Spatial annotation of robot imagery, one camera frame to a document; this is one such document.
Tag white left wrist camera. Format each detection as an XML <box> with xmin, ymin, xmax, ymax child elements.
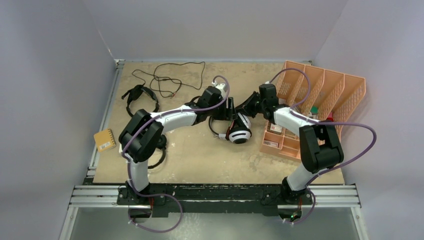
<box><xmin>212</xmin><ymin>81</ymin><xmax>229</xmax><ymax>99</ymax></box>

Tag white and black headphones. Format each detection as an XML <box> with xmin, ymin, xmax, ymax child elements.
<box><xmin>208</xmin><ymin>112</ymin><xmax>252</xmax><ymax>144</ymax></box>

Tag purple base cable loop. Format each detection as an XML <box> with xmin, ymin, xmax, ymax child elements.
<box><xmin>127</xmin><ymin>192</ymin><xmax>184</xmax><ymax>234</ymax></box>

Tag black headband headset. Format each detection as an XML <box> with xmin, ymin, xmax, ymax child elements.
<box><xmin>120</xmin><ymin>84</ymin><xmax>161</xmax><ymax>117</ymax></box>

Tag white box in front tray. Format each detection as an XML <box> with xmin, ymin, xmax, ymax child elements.
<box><xmin>263</xmin><ymin>140</ymin><xmax>279</xmax><ymax>148</ymax></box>

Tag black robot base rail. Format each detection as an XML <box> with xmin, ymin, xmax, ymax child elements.
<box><xmin>117</xmin><ymin>182</ymin><xmax>313</xmax><ymax>219</ymax></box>

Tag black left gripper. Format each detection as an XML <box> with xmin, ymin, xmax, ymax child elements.
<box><xmin>207</xmin><ymin>97</ymin><xmax>237</xmax><ymax>121</ymax></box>

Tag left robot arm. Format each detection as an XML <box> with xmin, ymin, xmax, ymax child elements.
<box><xmin>118</xmin><ymin>83</ymin><xmax>229</xmax><ymax>205</ymax></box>

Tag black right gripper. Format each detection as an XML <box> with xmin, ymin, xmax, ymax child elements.
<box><xmin>235</xmin><ymin>91</ymin><xmax>267</xmax><ymax>119</ymax></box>

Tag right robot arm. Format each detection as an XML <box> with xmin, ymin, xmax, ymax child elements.
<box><xmin>235</xmin><ymin>83</ymin><xmax>344</xmax><ymax>204</ymax></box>

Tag green cap object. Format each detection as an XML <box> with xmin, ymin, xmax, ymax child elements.
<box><xmin>310</xmin><ymin>106</ymin><xmax>319</xmax><ymax>115</ymax></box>

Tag large white staples box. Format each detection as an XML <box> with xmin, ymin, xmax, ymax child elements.
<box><xmin>269</xmin><ymin>123</ymin><xmax>284</xmax><ymax>135</ymax></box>

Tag black over-ear headphones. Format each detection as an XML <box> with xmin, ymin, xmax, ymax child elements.
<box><xmin>148</xmin><ymin>134</ymin><xmax>168</xmax><ymax>170</ymax></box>

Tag peach plastic file organizer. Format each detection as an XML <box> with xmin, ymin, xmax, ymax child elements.
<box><xmin>259</xmin><ymin>60</ymin><xmax>366</xmax><ymax>162</ymax></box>

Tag thin black headset cable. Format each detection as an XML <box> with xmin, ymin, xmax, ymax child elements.
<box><xmin>131</xmin><ymin>61</ymin><xmax>207</xmax><ymax>99</ymax></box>

